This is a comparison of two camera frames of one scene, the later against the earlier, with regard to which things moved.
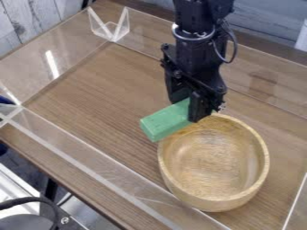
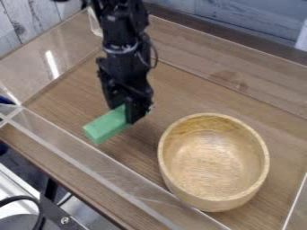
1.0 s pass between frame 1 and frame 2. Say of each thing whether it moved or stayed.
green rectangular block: moved
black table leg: stayed
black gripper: moved
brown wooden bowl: stayed
